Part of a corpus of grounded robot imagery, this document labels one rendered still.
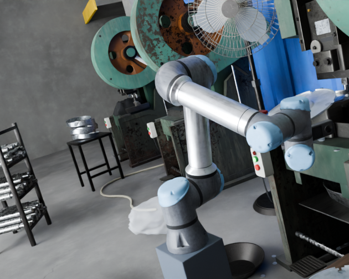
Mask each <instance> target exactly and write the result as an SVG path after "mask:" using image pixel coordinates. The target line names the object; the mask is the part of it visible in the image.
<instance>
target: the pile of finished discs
mask: <svg viewBox="0 0 349 279"><path fill-rule="evenodd" d="M341 269H342V270H341V271H339V268H335V267H332V268H328V269H326V270H323V271H321V272H318V273H317V274H315V275H313V276H312V277H310V278H309V279H349V265H345V267H342V268H341Z"/></svg>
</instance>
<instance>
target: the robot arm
mask: <svg viewBox="0 0 349 279"><path fill-rule="evenodd" d="M216 79H217V71H216V68H215V66H214V64H213V62H212V61H210V59H209V58H208V57H206V56H204V55H191V56H189V57H186V58H183V59H178V60H174V61H169V62H167V63H165V64H163V65H162V66H161V67H160V68H159V70H158V71H157V73H156V77H155V86H156V89H157V92H158V93H159V95H160V96H161V97H162V98H163V99H165V100H166V101H167V102H169V103H171V104H173V105H175V106H181V105H182V106H183V113H184V123H185V129H186V140H187V151H188V161H189V165H188V166H187V167H186V178H185V177H177V178H173V179H172V180H169V181H167V182H165V183H164V184H162V185H161V186H160V188H159V190H158V198H159V204H160V206H161V209H162V212H163V216H164V219H165V223H166V226H167V241H166V244H167V248H168V250H169V252H171V253H173V254H177V255H183V254H189V253H192V252H195V251H197V250H199V249H201V248H202V247H204V246H205V245H206V243H207V242H208V235H207V232H206V230H205V228H204V227H203V225H202V224H201V222H200V221H199V220H198V216H197V212H196V209H197V208H199V207H200V206H202V205H203V204H205V203H206V202H208V201H210V200H211V199H214V198H215V197H216V196H217V195H218V194H220V193H221V191H222V190H223V187H224V178H223V175H222V174H221V171H220V170H219V169H218V168H217V166H216V165H215V164H214V163H213V162H212V151H211V137H210V129H209V119H210V120H212V121H214V122H216V123H218V124H220V125H222V126H224V127H226V128H228V129H230V130H232V131H234V132H236V133H238V134H240V135H242V136H244V137H246V138H247V142H248V144H249V145H250V146H251V148H252V149H253V150H255V151H256V152H259V153H265V152H268V151H271V150H273V149H276V148H277V147H279V146H280V145H281V148H282V150H283V149H285V159H286V162H287V164H288V166H289V167H290V168H292V169H293V170H296V171H305V170H308V169H309V168H311V167H312V166H313V164H314V162H315V151H314V145H313V141H315V140H317V139H320V138H323V137H326V136H329V135H332V134H334V133H335V132H334V128H333V122H332V120H329V119H326V120H324V121H321V122H318V123H315V124H311V113H310V112H311V110H310V104H309V100H308V98H306V97H303V96H295V97H288V98H285V99H283V100H282V101H281V103H280V110H281V111H280V112H278V113H276V114H274V115H272V116H268V115H266V114H264V113H262V112H259V111H257V110H255V109H253V108H251V107H248V106H246V105H243V104H241V103H239V102H237V101H234V100H232V99H230V98H228V97H225V96H223V95H221V94H219V93H217V92H214V91H212V90H211V86H213V84H214V83H215V82H216Z"/></svg>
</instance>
